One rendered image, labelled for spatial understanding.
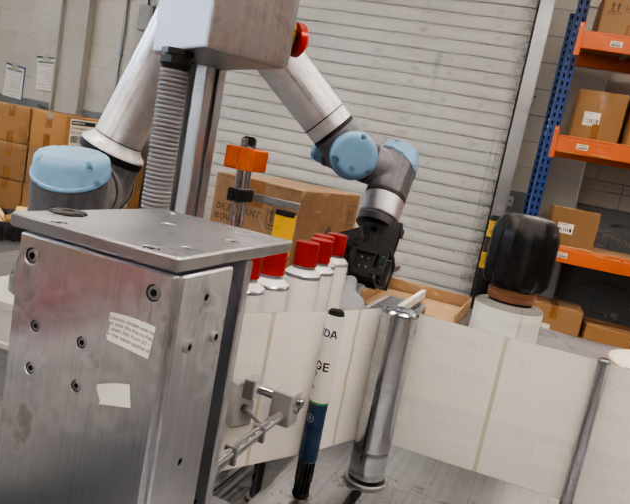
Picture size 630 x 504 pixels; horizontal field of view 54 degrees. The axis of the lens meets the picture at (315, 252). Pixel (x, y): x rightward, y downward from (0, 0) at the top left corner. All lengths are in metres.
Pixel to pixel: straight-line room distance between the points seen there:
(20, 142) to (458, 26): 3.30
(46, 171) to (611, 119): 3.92
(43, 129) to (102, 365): 4.22
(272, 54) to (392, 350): 0.33
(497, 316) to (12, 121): 4.17
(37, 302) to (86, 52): 6.03
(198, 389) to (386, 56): 4.91
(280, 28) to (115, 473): 0.49
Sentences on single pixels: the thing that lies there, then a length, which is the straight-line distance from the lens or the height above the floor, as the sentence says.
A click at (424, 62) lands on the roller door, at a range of 5.15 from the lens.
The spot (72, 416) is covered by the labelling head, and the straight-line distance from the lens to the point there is 0.36.
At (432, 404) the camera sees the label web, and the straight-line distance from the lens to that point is 0.67.
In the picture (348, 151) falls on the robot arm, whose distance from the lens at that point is 0.96.
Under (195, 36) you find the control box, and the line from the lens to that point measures 0.68.
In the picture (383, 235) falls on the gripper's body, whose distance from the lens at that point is 1.08.
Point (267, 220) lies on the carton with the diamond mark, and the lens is 1.40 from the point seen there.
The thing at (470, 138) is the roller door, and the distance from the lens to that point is 5.04.
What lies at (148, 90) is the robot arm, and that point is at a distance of 1.13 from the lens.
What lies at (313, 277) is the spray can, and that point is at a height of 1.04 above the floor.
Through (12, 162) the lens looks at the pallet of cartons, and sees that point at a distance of 4.68.
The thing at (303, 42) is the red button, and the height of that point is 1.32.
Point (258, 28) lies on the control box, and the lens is 0.68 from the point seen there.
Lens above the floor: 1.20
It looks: 9 degrees down
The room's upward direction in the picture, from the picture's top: 11 degrees clockwise
